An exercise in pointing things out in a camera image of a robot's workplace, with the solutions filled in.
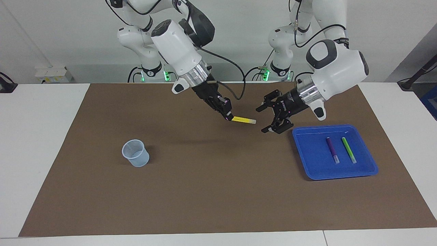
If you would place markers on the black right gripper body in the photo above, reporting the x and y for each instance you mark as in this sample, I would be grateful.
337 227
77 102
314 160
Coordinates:
210 94

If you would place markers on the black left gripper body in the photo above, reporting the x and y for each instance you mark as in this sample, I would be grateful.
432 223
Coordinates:
290 104

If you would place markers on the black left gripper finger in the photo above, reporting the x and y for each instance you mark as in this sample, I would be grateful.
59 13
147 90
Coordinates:
268 102
278 128

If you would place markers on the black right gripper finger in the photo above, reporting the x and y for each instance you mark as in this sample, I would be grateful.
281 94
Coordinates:
226 101
227 116

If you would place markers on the yellow pen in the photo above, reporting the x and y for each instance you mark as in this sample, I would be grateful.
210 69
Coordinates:
244 119

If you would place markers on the purple pen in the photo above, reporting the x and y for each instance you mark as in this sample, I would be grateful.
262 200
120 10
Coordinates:
332 150

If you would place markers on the green pen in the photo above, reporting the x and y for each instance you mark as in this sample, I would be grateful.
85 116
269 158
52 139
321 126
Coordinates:
349 150

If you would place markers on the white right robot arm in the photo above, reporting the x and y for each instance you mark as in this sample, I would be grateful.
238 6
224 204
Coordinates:
177 44

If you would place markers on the blue plastic tray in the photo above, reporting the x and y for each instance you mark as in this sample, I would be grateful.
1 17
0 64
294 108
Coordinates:
317 164

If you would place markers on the brown table mat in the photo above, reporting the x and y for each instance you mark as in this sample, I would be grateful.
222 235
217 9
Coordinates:
218 191

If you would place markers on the translucent plastic cup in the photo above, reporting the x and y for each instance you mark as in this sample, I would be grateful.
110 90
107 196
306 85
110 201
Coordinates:
140 161

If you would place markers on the black stand with pole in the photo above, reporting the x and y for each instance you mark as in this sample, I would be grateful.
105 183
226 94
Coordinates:
414 77

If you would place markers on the blue box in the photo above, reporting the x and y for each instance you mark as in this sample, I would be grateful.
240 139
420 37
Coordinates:
431 102

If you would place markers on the white wall socket box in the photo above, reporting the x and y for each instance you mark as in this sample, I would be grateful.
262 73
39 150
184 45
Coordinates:
53 74

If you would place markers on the black clamp mount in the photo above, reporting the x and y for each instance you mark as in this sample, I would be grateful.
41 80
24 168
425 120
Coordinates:
6 87

